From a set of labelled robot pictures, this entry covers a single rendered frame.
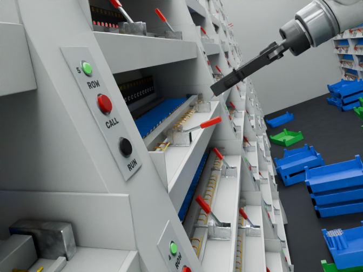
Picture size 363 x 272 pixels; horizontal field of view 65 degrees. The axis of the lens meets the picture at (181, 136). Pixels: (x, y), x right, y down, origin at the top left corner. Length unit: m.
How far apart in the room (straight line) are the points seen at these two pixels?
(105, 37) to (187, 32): 0.58
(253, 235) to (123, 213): 0.67
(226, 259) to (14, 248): 0.35
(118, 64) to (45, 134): 0.15
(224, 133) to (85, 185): 0.72
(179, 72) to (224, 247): 0.56
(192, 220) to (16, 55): 0.43
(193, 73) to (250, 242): 0.51
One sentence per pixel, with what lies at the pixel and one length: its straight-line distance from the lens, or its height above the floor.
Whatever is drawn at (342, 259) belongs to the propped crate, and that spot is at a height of 0.13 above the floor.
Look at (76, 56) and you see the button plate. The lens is 0.27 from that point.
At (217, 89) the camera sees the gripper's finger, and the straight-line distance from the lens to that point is 0.72.
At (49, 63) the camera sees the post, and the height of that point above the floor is 1.08.
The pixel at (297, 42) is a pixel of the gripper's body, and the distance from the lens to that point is 0.70.
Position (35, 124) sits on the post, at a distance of 0.25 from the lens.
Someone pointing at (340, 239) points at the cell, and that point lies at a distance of 1.58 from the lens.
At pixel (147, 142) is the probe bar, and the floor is 0.97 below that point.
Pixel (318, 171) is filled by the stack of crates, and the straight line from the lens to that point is 1.95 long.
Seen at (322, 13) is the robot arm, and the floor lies 1.04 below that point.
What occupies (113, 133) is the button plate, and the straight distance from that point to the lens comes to 0.26.
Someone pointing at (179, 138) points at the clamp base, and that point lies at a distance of 0.48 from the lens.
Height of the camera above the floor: 1.04
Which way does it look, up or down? 11 degrees down
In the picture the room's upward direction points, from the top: 24 degrees counter-clockwise
